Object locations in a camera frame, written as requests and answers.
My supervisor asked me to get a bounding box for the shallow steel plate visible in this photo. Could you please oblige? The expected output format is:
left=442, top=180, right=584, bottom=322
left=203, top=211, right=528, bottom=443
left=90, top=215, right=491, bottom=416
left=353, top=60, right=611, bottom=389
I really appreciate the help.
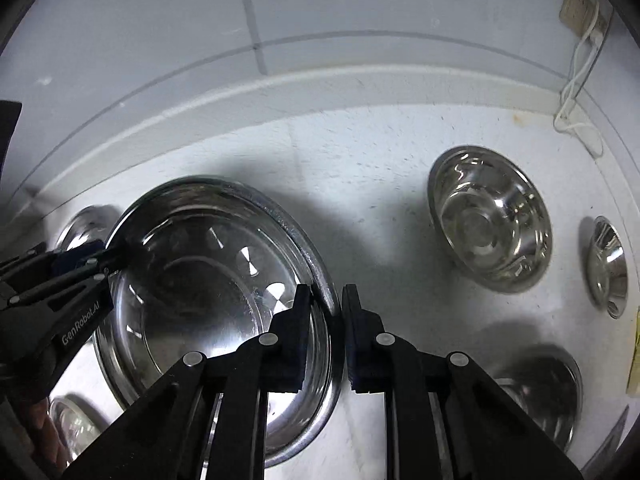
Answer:
left=487, top=347, right=584, bottom=453

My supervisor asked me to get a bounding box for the white cable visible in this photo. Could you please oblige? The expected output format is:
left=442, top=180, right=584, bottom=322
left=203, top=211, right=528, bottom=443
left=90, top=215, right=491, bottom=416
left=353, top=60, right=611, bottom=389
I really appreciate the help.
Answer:
left=553, top=0, right=607, bottom=159

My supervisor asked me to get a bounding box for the beige wall socket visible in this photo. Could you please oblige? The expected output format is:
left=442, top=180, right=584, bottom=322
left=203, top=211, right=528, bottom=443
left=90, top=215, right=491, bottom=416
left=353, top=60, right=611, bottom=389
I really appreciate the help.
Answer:
left=559, top=0, right=614, bottom=37

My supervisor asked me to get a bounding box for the pale yellow object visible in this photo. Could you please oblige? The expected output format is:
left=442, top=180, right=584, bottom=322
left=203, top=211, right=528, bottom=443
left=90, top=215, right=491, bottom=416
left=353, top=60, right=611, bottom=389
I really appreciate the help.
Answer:
left=626, top=309, right=640, bottom=397

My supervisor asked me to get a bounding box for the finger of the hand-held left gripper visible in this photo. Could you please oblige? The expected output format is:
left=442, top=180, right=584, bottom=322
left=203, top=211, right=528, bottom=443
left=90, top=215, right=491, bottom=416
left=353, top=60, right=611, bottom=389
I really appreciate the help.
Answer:
left=0, top=240, right=108, bottom=277
left=0, top=245, right=138, bottom=311

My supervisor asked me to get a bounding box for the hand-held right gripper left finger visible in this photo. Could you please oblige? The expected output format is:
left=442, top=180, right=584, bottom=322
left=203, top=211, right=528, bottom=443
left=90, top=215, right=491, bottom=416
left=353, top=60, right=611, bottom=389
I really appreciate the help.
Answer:
left=60, top=284, right=314, bottom=480

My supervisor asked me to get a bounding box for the person's left hand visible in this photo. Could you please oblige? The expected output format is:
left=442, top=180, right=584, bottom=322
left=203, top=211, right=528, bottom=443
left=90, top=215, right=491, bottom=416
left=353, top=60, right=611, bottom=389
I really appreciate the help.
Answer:
left=27, top=394, right=71, bottom=472

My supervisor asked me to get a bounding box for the large steel bowl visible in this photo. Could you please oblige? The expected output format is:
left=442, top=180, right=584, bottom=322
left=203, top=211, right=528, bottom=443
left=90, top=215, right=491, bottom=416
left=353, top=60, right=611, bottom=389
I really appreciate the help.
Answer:
left=92, top=175, right=348, bottom=468

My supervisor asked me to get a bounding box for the medium steel bowl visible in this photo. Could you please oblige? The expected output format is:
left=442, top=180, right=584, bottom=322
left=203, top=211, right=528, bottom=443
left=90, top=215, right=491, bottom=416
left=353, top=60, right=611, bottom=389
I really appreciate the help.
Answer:
left=427, top=146, right=553, bottom=293

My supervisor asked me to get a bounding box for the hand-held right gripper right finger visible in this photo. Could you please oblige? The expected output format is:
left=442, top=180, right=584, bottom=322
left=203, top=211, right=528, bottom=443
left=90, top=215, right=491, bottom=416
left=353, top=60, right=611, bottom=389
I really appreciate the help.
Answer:
left=341, top=284, right=586, bottom=480

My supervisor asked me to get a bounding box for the small steel bowl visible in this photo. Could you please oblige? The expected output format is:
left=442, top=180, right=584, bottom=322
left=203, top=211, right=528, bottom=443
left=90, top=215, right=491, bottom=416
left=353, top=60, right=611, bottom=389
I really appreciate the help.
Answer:
left=52, top=205, right=121, bottom=256
left=49, top=395, right=103, bottom=463
left=580, top=216, right=629, bottom=320

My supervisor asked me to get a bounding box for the black panel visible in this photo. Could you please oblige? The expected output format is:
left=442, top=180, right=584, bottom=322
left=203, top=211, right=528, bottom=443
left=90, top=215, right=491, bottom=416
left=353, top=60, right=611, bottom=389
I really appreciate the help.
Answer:
left=0, top=101, right=24, bottom=177

